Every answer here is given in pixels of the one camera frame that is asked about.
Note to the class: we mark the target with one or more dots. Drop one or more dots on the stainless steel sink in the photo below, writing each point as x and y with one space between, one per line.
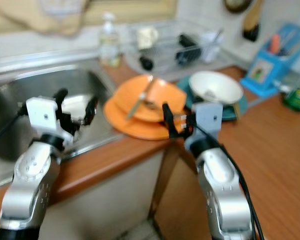
15 95

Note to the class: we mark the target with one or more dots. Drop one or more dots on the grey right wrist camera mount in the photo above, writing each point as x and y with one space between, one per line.
207 122

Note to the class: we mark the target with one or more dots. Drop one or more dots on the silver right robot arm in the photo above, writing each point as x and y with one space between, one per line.
222 190

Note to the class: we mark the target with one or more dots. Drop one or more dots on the blue utensil holder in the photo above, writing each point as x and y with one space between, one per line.
265 75

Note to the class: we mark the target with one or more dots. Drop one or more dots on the round dark hanging pan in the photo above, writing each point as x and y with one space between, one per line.
237 5

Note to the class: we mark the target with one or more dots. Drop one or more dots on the cream mug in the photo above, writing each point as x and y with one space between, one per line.
147 38

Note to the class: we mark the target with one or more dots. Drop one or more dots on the beige cloth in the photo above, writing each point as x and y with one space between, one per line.
45 17

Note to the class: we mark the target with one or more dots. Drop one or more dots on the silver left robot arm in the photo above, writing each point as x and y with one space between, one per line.
27 190

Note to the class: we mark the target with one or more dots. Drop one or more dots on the hanging brown black brush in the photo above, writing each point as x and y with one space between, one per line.
252 27

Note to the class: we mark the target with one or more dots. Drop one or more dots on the orange plastic bowl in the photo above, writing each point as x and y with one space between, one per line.
165 92

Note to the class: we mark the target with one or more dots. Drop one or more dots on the large black kitchen item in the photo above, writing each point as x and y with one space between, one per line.
187 50

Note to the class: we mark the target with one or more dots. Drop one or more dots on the orange plastic plate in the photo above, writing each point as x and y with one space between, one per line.
135 127

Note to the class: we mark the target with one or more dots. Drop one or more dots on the clear dish soap bottle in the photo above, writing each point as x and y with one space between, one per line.
110 47

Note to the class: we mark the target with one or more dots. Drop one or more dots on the green bottle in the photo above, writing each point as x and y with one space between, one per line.
297 97

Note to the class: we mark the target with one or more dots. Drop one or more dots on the metal utensil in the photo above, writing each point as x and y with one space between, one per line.
141 100

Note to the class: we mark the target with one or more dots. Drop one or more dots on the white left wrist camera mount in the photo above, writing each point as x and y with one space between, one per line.
45 117

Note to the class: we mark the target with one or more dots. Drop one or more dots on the small black kitchen item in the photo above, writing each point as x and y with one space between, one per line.
146 63

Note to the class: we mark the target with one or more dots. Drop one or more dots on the teal plate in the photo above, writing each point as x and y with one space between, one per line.
232 112

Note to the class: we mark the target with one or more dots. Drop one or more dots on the white bowl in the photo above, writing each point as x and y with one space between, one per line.
215 86

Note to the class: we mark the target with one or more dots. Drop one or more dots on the white cup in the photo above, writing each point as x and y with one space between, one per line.
210 47

